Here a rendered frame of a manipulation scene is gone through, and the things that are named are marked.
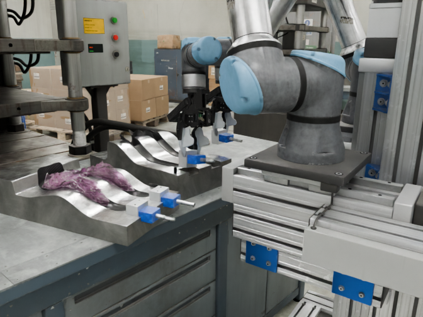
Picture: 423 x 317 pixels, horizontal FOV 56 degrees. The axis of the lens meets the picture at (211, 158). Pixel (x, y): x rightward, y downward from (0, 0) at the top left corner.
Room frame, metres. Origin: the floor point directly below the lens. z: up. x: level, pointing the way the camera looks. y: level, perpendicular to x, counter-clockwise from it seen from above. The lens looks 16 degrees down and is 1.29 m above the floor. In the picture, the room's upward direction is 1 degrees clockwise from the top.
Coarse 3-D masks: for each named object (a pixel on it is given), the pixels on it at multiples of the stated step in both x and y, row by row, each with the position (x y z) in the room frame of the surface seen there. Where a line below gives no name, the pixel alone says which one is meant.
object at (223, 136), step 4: (220, 128) 1.55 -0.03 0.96; (212, 132) 1.52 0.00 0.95; (220, 132) 1.51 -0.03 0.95; (224, 132) 1.53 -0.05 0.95; (212, 136) 1.52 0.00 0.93; (216, 136) 1.51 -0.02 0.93; (220, 136) 1.50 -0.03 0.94; (224, 136) 1.49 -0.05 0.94; (228, 136) 1.49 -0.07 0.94; (232, 136) 1.50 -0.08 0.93; (212, 140) 1.52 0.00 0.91; (216, 140) 1.51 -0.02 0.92; (220, 140) 1.50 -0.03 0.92; (224, 140) 1.49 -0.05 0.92; (228, 140) 1.49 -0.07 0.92; (232, 140) 1.48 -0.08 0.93; (236, 140) 1.47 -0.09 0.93; (240, 140) 1.45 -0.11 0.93
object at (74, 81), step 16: (0, 0) 2.19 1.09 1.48; (64, 0) 1.74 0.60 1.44; (0, 16) 2.19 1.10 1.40; (64, 16) 1.74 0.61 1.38; (0, 32) 2.19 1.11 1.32; (64, 32) 1.74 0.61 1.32; (80, 64) 1.77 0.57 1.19; (80, 80) 1.76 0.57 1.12; (80, 96) 1.75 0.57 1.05; (80, 112) 1.74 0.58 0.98; (16, 128) 2.18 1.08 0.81; (80, 128) 1.74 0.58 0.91; (80, 144) 1.74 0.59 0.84
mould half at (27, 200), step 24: (24, 168) 1.16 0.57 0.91; (72, 168) 1.25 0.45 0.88; (0, 192) 1.07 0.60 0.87; (24, 192) 1.06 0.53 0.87; (48, 192) 1.02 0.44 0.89; (72, 192) 1.00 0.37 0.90; (120, 192) 1.08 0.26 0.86; (24, 216) 1.03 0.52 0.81; (48, 216) 0.99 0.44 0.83; (72, 216) 0.96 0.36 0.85; (96, 216) 0.94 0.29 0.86; (120, 216) 0.94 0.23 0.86; (120, 240) 0.89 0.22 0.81
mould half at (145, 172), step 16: (112, 144) 1.39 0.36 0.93; (128, 144) 1.40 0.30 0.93; (144, 144) 1.43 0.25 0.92; (176, 144) 1.50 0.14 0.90; (96, 160) 1.47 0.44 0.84; (112, 160) 1.40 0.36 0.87; (128, 160) 1.33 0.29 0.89; (144, 160) 1.34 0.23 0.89; (176, 160) 1.34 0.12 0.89; (224, 160) 1.33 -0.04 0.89; (144, 176) 1.28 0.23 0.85; (160, 176) 1.22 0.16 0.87; (176, 176) 1.17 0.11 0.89; (192, 176) 1.21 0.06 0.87; (208, 176) 1.27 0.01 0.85; (192, 192) 1.21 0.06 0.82
